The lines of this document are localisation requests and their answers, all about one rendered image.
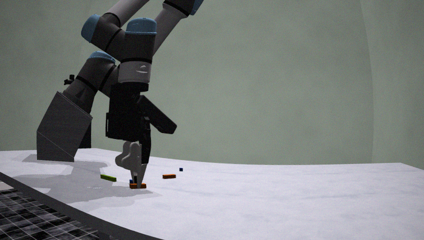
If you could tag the lime green rod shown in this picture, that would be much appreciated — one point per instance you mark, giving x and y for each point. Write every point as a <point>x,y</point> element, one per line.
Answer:
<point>109,178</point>

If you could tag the orange rod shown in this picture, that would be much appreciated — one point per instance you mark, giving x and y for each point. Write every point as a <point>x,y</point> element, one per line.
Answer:
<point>134,186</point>
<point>169,176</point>

